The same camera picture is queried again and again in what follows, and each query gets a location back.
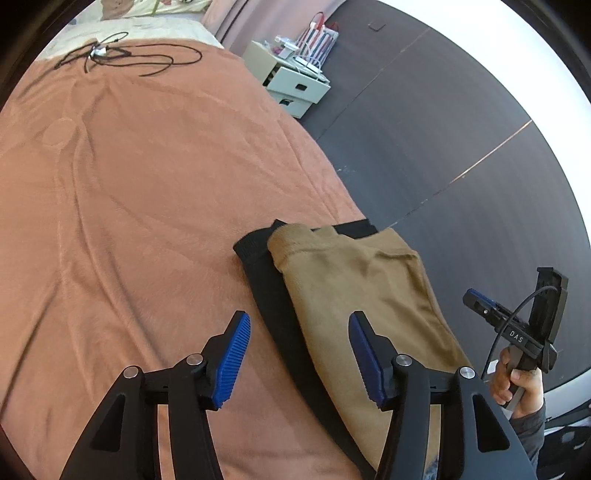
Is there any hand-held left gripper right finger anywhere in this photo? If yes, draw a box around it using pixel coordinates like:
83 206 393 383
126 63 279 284
348 310 539 480

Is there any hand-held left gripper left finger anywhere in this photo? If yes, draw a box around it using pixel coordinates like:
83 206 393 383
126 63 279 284
59 310 252 480

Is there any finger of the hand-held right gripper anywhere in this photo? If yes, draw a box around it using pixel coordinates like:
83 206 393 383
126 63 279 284
464 288 499 324

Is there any black garment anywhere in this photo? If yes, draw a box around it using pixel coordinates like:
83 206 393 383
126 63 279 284
233 219 379 480

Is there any khaki garment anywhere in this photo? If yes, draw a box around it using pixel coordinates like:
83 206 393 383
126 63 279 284
267 223 476 472

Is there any person's right forearm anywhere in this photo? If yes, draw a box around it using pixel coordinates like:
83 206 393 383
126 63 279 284
510 399 548 467

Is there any person's right hand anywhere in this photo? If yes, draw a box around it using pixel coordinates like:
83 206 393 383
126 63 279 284
489 357 544 418

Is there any brown blanket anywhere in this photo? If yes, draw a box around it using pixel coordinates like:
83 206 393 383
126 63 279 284
0 37 370 480

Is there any white nightstand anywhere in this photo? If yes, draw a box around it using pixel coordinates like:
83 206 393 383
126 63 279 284
242 41 332 118

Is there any flat white device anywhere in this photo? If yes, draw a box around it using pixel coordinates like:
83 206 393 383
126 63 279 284
291 55 331 84

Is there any striped gift bag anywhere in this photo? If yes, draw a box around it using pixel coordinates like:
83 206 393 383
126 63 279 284
295 13 340 75

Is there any small white device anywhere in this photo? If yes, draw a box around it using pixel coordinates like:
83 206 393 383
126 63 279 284
272 36 301 58

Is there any cream duvet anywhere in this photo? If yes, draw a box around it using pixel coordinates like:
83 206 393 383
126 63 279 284
37 16 225 61

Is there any pink curtain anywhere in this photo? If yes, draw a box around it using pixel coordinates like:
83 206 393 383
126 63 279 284
203 0 347 51

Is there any bear print pillow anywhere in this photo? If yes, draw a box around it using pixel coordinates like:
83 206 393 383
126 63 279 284
92 0 213 19

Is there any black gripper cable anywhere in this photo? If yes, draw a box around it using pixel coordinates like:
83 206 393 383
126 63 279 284
480 285 561 383

